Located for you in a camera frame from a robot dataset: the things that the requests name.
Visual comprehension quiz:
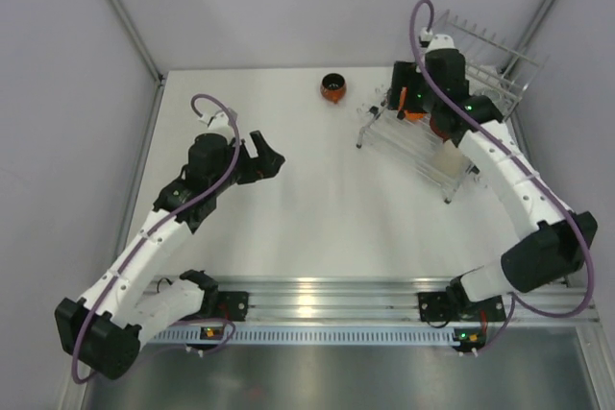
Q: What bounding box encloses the orange mug black handle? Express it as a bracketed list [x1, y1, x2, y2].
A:
[397, 87, 426, 122]

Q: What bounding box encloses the white and red mug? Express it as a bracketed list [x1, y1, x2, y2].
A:
[430, 117, 449, 141]

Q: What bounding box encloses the beige tumbler cup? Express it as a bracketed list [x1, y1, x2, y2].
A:
[430, 140, 467, 181]

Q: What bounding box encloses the black and red bowl cup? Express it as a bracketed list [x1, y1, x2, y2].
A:
[320, 73, 347, 105]

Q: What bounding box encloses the grey ceramic mug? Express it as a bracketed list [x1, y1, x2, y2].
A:
[481, 88, 504, 103]

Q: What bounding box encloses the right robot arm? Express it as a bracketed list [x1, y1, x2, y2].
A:
[387, 47, 598, 320]

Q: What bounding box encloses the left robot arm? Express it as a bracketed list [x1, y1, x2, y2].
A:
[54, 131, 285, 384]

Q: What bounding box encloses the silver metal dish rack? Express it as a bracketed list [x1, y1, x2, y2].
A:
[356, 11, 543, 204]

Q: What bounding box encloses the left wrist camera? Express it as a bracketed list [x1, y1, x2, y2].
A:
[199, 109, 236, 138]

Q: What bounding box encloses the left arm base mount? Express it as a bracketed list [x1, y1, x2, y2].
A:
[206, 291, 250, 323]

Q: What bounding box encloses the slotted cable duct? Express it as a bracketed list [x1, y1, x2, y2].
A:
[141, 326, 462, 347]

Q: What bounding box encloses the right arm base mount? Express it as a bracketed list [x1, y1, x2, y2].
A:
[417, 291, 455, 329]

